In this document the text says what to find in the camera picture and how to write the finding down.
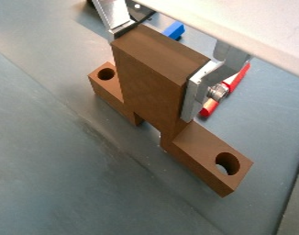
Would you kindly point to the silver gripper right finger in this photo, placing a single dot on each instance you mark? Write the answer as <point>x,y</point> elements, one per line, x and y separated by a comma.
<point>232,60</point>

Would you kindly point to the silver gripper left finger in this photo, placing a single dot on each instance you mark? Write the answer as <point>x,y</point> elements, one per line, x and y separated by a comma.
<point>115,17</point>

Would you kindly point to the blue peg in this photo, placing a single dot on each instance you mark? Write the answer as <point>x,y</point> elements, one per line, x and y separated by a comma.
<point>176,30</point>

